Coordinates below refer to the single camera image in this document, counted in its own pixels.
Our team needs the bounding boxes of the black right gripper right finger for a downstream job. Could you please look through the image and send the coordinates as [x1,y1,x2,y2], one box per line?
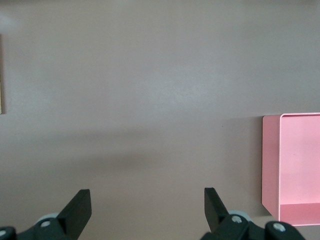
[199,187,308,240]

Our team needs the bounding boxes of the brown table mat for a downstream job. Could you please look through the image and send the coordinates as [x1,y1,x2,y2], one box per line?
[0,0,320,240]

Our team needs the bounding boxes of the bamboo cutting board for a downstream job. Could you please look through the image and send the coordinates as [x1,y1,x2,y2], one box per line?
[0,33,6,115]

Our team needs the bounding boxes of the pink plastic box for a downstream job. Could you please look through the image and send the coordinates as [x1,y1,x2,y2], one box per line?
[261,112,320,227]

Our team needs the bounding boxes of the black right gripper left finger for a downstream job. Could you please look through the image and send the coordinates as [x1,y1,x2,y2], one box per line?
[0,189,92,240]

